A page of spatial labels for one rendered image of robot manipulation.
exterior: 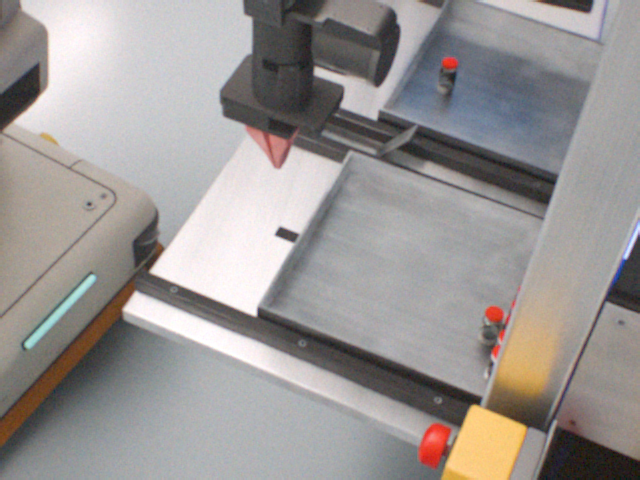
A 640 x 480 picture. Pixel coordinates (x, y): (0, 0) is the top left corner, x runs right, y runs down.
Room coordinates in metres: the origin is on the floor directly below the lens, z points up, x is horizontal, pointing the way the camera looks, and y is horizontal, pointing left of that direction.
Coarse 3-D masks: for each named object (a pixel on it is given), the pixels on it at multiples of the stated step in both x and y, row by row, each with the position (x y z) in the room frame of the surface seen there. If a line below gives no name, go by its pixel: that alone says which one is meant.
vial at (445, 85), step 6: (444, 72) 1.12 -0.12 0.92; (450, 72) 1.12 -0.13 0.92; (456, 72) 1.13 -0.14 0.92; (438, 78) 1.13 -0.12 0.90; (444, 78) 1.12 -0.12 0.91; (450, 78) 1.12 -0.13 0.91; (438, 84) 1.12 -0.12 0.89; (444, 84) 1.12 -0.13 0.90; (450, 84) 1.12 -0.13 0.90; (438, 90) 1.12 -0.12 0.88; (444, 90) 1.12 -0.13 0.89; (450, 90) 1.12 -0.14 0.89
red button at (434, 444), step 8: (432, 424) 0.54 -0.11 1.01; (440, 424) 0.54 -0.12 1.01; (424, 432) 0.54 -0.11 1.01; (432, 432) 0.53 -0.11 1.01; (440, 432) 0.53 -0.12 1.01; (448, 432) 0.53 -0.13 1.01; (424, 440) 0.53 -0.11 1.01; (432, 440) 0.52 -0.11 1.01; (440, 440) 0.52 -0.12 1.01; (448, 440) 0.54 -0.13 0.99; (424, 448) 0.52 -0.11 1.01; (432, 448) 0.52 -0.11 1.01; (440, 448) 0.52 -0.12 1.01; (448, 448) 0.53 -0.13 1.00; (424, 456) 0.51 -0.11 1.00; (432, 456) 0.51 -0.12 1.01; (440, 456) 0.51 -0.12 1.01; (424, 464) 0.51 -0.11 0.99; (432, 464) 0.51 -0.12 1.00
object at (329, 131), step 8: (328, 128) 1.03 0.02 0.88; (336, 128) 1.03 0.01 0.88; (416, 128) 0.99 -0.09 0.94; (328, 136) 1.02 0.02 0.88; (336, 136) 1.02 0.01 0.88; (344, 136) 1.02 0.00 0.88; (352, 136) 1.02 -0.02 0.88; (400, 136) 1.00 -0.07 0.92; (408, 136) 0.98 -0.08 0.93; (352, 144) 1.01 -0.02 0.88; (360, 144) 1.01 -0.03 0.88; (368, 144) 1.01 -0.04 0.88; (376, 144) 1.01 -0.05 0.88; (384, 144) 1.01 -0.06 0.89; (392, 144) 0.99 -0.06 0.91; (400, 144) 0.97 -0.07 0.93; (368, 152) 1.00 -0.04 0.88; (376, 152) 1.00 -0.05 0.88; (384, 152) 0.98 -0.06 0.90
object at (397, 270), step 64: (384, 192) 0.93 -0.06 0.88; (448, 192) 0.92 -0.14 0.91; (320, 256) 0.82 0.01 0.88; (384, 256) 0.83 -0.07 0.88; (448, 256) 0.85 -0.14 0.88; (512, 256) 0.86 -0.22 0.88; (320, 320) 0.73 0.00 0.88; (384, 320) 0.74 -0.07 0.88; (448, 320) 0.75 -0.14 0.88; (448, 384) 0.65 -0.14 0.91
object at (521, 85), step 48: (432, 48) 1.21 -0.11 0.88; (480, 48) 1.22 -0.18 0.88; (528, 48) 1.23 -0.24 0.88; (576, 48) 1.22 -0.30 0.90; (432, 96) 1.11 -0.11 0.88; (480, 96) 1.12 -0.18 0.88; (528, 96) 1.13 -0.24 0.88; (576, 96) 1.14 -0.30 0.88; (480, 144) 1.00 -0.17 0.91; (528, 144) 1.04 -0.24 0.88
